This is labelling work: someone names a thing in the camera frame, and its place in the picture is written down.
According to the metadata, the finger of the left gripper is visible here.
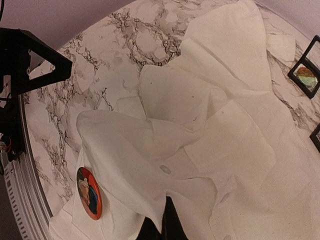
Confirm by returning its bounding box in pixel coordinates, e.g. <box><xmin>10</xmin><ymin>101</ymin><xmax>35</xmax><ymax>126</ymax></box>
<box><xmin>0</xmin><ymin>27</ymin><xmax>74</xmax><ymax>97</ymax></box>

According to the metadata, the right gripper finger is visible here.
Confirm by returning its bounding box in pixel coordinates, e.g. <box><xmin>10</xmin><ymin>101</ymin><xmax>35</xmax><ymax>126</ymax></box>
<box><xmin>136</xmin><ymin>196</ymin><xmax>188</xmax><ymax>240</ymax></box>

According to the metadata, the red round brooch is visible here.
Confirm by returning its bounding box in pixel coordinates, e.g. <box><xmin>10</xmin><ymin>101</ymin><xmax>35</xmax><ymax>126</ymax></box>
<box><xmin>76</xmin><ymin>167</ymin><xmax>103</xmax><ymax>221</ymax></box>

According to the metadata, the white button shirt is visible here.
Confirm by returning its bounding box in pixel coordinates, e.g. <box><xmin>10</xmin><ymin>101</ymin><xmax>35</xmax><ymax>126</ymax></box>
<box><xmin>49</xmin><ymin>0</ymin><xmax>320</xmax><ymax>240</ymax></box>

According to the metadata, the green round brooch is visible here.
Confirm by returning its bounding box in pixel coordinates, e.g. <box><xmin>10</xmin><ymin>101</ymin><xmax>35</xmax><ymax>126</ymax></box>
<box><xmin>296</xmin><ymin>67</ymin><xmax>318</xmax><ymax>90</ymax></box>

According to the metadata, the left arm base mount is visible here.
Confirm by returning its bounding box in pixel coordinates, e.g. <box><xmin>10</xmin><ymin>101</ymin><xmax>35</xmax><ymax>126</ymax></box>
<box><xmin>0</xmin><ymin>96</ymin><xmax>25</xmax><ymax>162</ymax></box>

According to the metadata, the aluminium front rail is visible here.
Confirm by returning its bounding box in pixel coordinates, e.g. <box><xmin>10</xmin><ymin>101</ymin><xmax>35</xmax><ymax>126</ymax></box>
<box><xmin>0</xmin><ymin>95</ymin><xmax>53</xmax><ymax>240</ymax></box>

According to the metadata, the black display frame middle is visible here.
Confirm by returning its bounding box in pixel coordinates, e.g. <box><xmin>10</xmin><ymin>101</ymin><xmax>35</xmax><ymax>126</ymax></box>
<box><xmin>309</xmin><ymin>124</ymin><xmax>320</xmax><ymax>153</ymax></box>

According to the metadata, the black display frame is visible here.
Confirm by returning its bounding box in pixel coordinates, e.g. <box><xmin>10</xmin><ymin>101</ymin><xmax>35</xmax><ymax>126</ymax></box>
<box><xmin>287</xmin><ymin>35</ymin><xmax>320</xmax><ymax>99</ymax></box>
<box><xmin>309</xmin><ymin>124</ymin><xmax>320</xmax><ymax>153</ymax></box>

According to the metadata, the black display frame left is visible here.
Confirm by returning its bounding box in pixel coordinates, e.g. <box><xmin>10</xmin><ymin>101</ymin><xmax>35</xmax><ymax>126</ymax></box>
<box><xmin>287</xmin><ymin>35</ymin><xmax>320</xmax><ymax>99</ymax></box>

